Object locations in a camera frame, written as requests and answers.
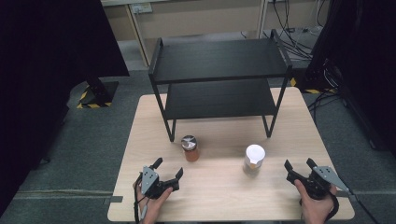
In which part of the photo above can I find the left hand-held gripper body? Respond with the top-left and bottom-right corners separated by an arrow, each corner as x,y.
140,165 -> 181,200

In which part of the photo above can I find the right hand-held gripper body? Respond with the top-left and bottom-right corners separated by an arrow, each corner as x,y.
286,165 -> 351,201

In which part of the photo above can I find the orange spice jar silver lid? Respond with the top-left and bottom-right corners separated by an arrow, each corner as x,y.
180,134 -> 201,162

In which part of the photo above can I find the white paper cup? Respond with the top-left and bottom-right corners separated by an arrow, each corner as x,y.
242,144 -> 266,178

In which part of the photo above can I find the black two-tier metal shelf rack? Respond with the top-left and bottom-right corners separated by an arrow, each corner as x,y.
148,28 -> 293,143

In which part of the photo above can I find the person's right hand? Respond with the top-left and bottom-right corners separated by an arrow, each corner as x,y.
294,179 -> 339,224

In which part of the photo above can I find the person's left hand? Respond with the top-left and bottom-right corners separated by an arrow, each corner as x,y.
133,178 -> 174,224

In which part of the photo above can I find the grey floor tape piece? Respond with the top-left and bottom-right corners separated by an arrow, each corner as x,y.
335,189 -> 359,203

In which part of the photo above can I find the grey floor tape strip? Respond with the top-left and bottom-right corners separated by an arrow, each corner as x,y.
13,189 -> 124,205

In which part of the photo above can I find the black stand base striped tape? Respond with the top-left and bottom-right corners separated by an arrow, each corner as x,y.
76,77 -> 120,110

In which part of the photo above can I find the black equipment rack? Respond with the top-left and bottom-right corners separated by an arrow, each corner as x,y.
305,0 -> 396,155

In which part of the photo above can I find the black curtain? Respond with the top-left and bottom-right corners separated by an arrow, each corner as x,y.
0,0 -> 131,217

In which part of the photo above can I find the beige cabinet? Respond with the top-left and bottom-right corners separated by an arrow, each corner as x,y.
100,0 -> 331,68

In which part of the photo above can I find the left hand-held gripper black cable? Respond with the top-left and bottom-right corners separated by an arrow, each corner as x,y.
133,176 -> 151,224

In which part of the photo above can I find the hand-held gripper black cable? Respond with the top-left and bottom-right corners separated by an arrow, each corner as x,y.
323,186 -> 341,223
133,176 -> 151,224

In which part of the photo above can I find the right hand-held gripper black cable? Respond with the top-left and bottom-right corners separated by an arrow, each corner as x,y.
323,186 -> 341,223

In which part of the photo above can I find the bundle of black cables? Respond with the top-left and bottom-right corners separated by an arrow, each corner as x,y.
262,0 -> 331,61

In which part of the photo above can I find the white wall socket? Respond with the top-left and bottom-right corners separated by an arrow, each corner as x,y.
130,2 -> 154,14

